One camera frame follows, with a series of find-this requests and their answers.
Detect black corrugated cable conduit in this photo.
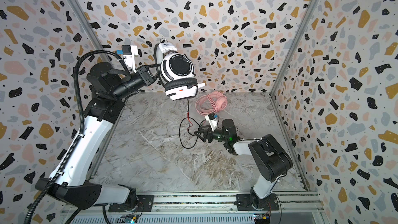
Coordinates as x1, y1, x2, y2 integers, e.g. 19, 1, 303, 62
23, 50, 125, 224

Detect green circuit board left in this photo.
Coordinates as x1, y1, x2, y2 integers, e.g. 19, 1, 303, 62
119, 215, 140, 224

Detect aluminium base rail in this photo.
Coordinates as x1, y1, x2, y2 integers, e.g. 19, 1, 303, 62
73, 190, 328, 224

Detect aluminium corner post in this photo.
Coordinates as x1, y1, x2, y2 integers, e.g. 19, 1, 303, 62
66, 0, 125, 69
270, 0, 319, 99

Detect right aluminium corner post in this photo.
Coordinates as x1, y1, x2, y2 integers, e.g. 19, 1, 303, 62
270, 0, 319, 99

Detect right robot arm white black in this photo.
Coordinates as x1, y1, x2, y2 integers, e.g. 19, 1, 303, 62
194, 119, 293, 211

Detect white black headphones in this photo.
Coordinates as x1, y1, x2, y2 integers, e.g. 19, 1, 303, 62
154, 42, 205, 101

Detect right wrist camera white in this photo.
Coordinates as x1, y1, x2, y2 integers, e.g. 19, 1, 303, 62
205, 113, 219, 131

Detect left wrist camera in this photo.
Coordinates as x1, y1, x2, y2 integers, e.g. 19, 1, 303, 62
117, 45, 138, 72

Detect pink headphones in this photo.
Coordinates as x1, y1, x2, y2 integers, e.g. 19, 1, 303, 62
195, 91, 228, 116

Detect circuit board right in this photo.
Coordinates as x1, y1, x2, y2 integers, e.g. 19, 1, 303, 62
254, 213, 271, 224

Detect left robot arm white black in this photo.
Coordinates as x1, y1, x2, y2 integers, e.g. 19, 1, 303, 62
35, 62, 155, 210

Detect left aluminium corner post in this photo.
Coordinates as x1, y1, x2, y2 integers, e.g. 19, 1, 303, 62
66, 0, 125, 69

